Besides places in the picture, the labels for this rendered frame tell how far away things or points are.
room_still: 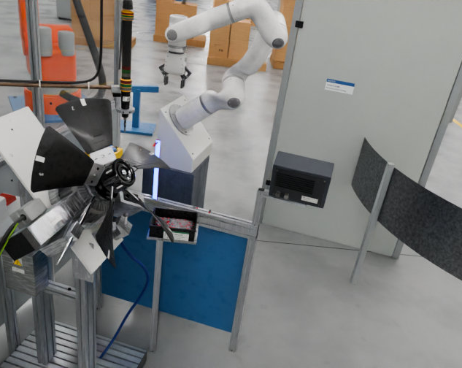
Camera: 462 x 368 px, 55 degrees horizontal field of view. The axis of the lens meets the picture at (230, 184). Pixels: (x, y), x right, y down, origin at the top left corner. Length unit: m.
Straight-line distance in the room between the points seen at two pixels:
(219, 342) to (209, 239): 0.71
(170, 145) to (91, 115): 0.68
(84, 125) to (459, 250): 2.10
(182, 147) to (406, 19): 1.75
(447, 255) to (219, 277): 1.33
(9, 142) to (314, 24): 2.21
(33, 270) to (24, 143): 0.53
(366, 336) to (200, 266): 1.22
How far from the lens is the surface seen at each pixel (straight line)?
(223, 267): 2.42
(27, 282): 2.12
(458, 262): 2.89
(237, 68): 2.32
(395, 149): 3.53
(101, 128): 1.88
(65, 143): 1.66
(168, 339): 2.78
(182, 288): 2.60
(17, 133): 1.94
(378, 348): 3.07
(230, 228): 2.25
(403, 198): 3.00
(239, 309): 2.55
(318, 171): 2.00
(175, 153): 2.47
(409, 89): 3.41
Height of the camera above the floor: 2.02
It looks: 27 degrees down
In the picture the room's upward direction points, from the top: 8 degrees clockwise
